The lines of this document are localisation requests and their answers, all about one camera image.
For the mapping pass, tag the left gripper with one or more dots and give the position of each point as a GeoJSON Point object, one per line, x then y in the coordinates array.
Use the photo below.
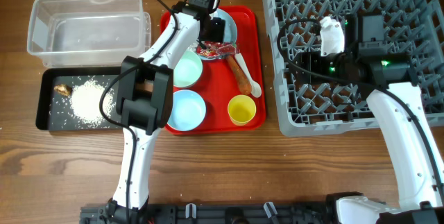
{"type": "Point", "coordinates": [218, 31]}

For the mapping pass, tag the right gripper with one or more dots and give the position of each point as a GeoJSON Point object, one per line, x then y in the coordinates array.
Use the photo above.
{"type": "Point", "coordinates": [308, 60]}

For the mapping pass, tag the red snack wrapper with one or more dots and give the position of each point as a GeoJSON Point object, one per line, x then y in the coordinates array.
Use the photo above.
{"type": "Point", "coordinates": [216, 50]}

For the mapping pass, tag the light green bowl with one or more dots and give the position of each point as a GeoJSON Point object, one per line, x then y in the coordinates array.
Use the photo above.
{"type": "Point", "coordinates": [188, 70]}

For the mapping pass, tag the orange carrot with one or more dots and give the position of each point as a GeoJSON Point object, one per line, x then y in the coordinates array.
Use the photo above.
{"type": "Point", "coordinates": [242, 81]}

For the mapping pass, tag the light blue bowl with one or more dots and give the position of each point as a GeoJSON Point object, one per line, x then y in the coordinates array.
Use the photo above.
{"type": "Point", "coordinates": [189, 110]}

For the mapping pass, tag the white rice pile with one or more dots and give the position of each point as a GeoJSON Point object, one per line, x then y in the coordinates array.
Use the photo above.
{"type": "Point", "coordinates": [80, 111]}

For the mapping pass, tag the white tissue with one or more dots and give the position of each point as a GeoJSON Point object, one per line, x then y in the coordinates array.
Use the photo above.
{"type": "Point", "coordinates": [195, 47]}

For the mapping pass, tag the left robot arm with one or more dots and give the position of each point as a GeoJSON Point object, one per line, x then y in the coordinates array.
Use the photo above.
{"type": "Point", "coordinates": [144, 103]}

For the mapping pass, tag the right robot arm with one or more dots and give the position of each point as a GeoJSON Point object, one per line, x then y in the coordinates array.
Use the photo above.
{"type": "Point", "coordinates": [387, 84]}

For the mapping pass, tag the grey dishwasher rack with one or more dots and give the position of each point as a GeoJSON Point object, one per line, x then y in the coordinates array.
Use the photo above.
{"type": "Point", "coordinates": [410, 26]}

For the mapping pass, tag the black waste tray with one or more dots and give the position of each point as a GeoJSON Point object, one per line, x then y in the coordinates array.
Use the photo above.
{"type": "Point", "coordinates": [47, 82]}

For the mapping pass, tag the light blue plate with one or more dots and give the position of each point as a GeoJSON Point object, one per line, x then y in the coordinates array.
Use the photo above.
{"type": "Point", "coordinates": [230, 28]}

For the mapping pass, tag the red serving tray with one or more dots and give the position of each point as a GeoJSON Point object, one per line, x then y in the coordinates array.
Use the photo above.
{"type": "Point", "coordinates": [217, 84]}

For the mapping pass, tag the white plastic spoon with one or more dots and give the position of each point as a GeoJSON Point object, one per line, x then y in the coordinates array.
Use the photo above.
{"type": "Point", "coordinates": [256, 88]}

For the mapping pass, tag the yellow plastic cup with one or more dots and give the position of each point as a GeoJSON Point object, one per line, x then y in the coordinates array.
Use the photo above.
{"type": "Point", "coordinates": [241, 109]}

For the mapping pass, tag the clear plastic bin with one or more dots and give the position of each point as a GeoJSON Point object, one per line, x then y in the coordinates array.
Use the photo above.
{"type": "Point", "coordinates": [74, 33]}

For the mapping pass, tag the brown food scrap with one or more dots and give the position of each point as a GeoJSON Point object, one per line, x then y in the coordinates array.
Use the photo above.
{"type": "Point", "coordinates": [63, 90]}

